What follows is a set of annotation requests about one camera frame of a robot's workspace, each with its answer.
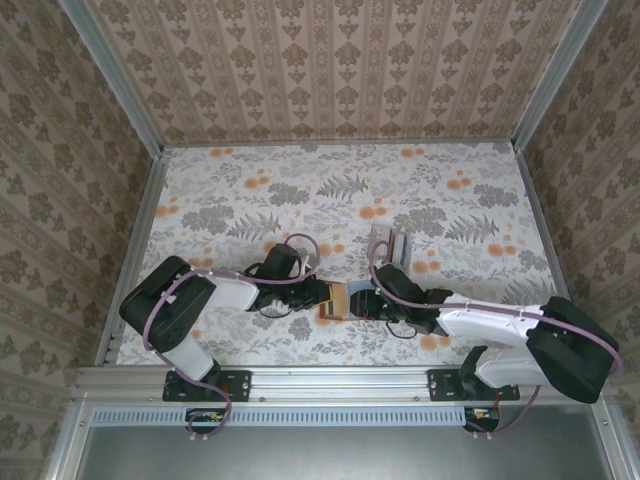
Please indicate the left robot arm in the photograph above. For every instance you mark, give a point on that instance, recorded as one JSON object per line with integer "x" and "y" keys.
{"x": 165, "y": 305}

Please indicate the aluminium frame post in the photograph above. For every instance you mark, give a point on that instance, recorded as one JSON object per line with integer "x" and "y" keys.
{"x": 555, "y": 75}
{"x": 112, "y": 75}

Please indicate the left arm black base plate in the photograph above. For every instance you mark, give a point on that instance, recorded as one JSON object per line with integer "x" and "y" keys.
{"x": 240, "y": 385}

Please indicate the tan credit card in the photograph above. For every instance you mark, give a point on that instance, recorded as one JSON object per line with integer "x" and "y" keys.
{"x": 396, "y": 245}

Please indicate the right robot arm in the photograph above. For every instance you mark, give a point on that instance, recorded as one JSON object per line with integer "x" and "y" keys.
{"x": 490, "y": 322}

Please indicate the aluminium side rail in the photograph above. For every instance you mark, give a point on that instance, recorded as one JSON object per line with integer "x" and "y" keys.
{"x": 137, "y": 250}
{"x": 545, "y": 235}

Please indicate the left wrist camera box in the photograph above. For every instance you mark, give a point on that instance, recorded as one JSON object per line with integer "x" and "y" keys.
{"x": 309, "y": 261}

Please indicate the grey metal sheet panel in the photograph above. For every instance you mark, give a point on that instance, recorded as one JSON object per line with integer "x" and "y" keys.
{"x": 340, "y": 455}

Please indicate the aluminium back rail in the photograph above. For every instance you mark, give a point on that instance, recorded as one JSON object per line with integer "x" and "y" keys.
{"x": 340, "y": 145}

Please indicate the aluminium front rail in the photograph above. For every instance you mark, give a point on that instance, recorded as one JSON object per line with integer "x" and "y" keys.
{"x": 340, "y": 382}

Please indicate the clear acrylic card box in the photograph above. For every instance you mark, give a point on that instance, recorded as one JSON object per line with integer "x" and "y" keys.
{"x": 407, "y": 266}

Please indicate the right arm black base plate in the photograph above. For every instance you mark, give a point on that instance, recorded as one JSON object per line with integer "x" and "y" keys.
{"x": 440, "y": 385}

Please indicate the brown leather card holder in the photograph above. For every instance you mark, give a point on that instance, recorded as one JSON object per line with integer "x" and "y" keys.
{"x": 339, "y": 300}

